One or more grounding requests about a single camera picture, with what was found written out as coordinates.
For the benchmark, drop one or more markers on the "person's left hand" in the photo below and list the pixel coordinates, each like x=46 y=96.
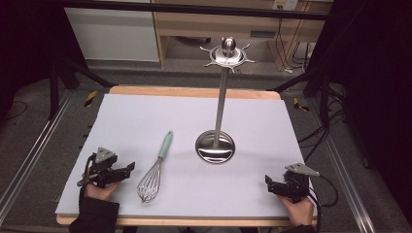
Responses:
x=102 y=191

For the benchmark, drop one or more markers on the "person's right hand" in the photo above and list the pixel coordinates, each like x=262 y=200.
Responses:
x=299 y=212

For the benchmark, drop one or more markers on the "black yellow striped tape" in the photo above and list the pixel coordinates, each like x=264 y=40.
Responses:
x=91 y=98
x=299 y=104

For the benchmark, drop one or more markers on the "steel utensil stand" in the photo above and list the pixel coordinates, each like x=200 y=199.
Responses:
x=220 y=106

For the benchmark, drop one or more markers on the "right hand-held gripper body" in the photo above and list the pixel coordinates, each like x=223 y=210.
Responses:
x=296 y=183

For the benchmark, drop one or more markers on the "black horizontal frame bar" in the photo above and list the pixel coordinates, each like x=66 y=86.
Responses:
x=194 y=9

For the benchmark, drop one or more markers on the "light wooden desk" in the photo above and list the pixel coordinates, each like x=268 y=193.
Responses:
x=246 y=22

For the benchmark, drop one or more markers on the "metal floor rail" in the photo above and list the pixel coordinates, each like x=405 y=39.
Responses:
x=345 y=178
x=32 y=152

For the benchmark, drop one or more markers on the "black stand leg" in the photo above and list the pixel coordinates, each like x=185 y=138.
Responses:
x=320 y=87
x=54 y=90

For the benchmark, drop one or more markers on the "white cabinet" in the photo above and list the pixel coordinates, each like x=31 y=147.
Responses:
x=113 y=32

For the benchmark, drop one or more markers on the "white board mat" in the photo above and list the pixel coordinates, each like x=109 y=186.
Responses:
x=200 y=123

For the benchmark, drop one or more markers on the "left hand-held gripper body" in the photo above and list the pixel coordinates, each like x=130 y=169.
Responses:
x=103 y=160

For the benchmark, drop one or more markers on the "white power strip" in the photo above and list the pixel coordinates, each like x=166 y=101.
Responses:
x=285 y=4

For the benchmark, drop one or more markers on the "wooden table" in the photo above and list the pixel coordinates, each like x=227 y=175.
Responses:
x=194 y=92

